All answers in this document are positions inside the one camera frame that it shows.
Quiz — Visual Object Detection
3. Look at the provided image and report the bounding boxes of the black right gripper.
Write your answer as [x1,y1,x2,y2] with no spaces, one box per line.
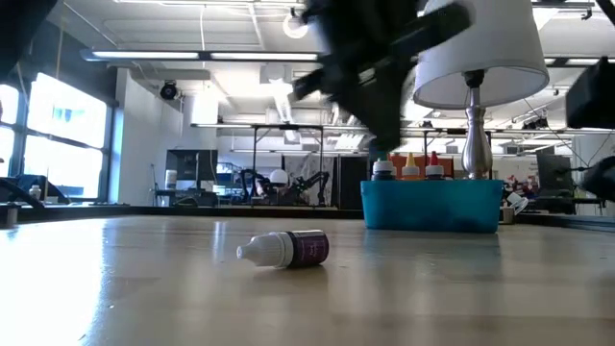
[565,56,615,203]

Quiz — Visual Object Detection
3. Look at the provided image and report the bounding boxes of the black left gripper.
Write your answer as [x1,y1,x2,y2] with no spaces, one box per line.
[290,0,475,153]

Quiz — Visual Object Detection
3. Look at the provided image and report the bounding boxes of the yellow food coloring bottle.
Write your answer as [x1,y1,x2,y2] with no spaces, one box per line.
[401,152,421,182]

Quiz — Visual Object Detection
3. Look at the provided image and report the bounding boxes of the small purple food coloring bottle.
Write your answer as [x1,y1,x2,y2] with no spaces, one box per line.
[235,229,332,270]

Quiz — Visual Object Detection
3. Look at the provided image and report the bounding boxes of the black computer monitor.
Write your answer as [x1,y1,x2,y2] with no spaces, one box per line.
[536,153,574,192]

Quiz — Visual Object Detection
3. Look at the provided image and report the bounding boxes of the white plastic cup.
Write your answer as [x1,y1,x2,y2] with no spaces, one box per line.
[499,190,530,226]

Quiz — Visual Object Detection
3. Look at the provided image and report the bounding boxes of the bottles inside blue bin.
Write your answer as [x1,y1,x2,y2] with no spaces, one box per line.
[389,153,455,182]

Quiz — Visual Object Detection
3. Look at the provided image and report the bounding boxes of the teal plastic bin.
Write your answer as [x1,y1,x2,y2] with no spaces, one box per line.
[359,179,504,235]

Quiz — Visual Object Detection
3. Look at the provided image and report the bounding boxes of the white shade silver table lamp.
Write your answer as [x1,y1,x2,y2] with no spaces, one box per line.
[412,0,551,182]

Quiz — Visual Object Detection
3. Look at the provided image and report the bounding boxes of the long ceiling light bar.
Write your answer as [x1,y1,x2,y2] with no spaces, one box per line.
[79,47,321,64]

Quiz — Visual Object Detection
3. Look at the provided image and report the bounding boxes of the large dark-framed window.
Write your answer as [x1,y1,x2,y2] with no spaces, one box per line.
[0,71,115,203]

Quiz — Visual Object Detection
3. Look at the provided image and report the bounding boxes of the black wall panel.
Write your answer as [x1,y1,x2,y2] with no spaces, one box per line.
[338,154,371,210]

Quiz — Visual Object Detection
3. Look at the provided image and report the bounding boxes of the black background rig frame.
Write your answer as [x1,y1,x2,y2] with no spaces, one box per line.
[250,123,326,208]

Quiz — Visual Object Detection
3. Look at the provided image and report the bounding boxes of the white ceiling ring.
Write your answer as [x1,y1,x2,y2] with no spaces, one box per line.
[282,12,309,40]

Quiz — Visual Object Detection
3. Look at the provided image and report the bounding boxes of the black table edge rail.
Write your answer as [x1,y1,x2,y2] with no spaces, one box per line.
[0,204,615,231]

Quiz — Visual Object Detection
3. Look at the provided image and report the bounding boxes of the grey metal post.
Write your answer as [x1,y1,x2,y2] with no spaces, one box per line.
[3,201,23,230]

